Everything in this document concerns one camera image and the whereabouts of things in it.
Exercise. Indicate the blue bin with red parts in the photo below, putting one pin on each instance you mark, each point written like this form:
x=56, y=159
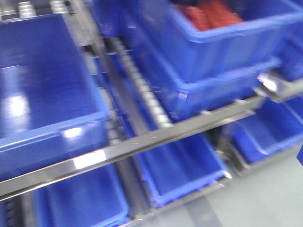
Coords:
x=197, y=54

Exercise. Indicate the steel flow rack right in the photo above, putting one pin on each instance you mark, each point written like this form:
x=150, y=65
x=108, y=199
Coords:
x=268, y=193

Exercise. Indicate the blue bin lower middle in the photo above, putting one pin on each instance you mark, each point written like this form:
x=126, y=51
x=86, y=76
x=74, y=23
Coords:
x=176, y=169

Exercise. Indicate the large blue plastic bin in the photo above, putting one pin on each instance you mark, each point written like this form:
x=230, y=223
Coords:
x=50, y=107

